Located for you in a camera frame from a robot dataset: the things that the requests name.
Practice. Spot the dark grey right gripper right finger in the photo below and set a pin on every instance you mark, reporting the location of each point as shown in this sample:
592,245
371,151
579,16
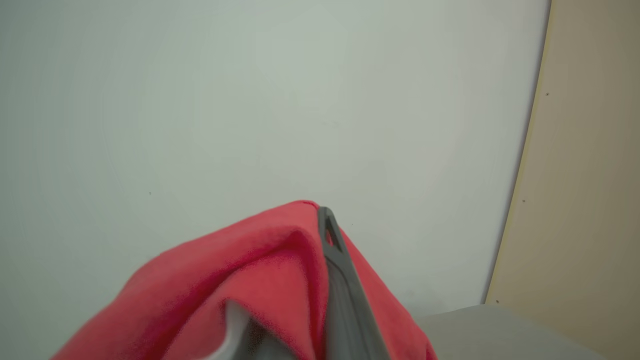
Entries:
345,300

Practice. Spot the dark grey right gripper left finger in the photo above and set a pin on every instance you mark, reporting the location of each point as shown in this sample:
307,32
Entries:
270,347

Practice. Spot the red garment with white stripes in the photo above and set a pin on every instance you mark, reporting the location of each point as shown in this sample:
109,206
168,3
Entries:
240,280

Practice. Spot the beige wooden wall panel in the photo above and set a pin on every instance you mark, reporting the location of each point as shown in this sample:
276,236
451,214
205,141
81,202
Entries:
575,200

